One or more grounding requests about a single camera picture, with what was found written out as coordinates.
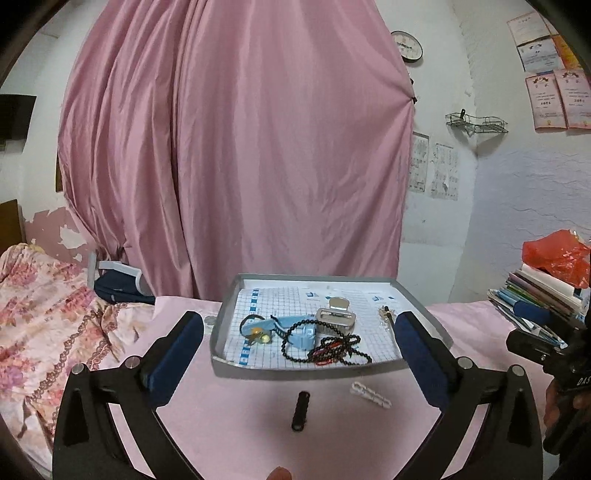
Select black bead necklace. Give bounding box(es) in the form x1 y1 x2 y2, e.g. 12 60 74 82
279 317 374 368

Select black hair tie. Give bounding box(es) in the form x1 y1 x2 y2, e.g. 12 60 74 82
290 390 312 433

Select grey jewelry tray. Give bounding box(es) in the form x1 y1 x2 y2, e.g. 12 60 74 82
211 274 453 381

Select person's hand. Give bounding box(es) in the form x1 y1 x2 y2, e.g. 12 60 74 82
543 379 591 431

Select stack of books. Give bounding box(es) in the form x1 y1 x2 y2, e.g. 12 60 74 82
488 263 590 349

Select red plastic bag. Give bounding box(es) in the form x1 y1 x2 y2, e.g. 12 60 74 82
522 230 590 289

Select floral pink bedspread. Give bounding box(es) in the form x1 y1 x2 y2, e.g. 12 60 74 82
1 243 153 476

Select black hair stick with flowers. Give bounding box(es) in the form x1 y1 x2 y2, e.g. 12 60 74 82
379 305 396 336

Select pink tablecloth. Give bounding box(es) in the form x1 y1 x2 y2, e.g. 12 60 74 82
98 295 555 480

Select white hair clip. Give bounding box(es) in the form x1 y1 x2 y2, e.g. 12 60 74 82
349 381 392 409

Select navy blue bag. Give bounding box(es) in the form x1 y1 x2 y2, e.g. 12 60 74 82
93 270 155 305

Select beige hair claw clip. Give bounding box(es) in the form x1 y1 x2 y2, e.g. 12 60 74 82
315 297 356 334

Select wooden headboard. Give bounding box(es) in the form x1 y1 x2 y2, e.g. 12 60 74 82
0 199 26 254

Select pink curtain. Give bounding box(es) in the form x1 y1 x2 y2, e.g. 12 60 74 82
57 1 415 300

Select wall calendar sheets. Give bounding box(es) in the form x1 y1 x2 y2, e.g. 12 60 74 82
408 132 460 201

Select red bead bracelet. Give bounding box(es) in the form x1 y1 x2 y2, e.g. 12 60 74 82
306 336 352 368

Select wire wall shelf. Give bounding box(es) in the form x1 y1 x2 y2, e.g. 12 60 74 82
446 109 508 136

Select hair tie with yellow beads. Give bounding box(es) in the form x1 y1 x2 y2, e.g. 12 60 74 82
238 313 279 347

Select pink wall certificates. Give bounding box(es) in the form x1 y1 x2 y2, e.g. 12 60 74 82
507 11 590 131

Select round wall clock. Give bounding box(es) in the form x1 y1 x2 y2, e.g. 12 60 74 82
391 31 424 63

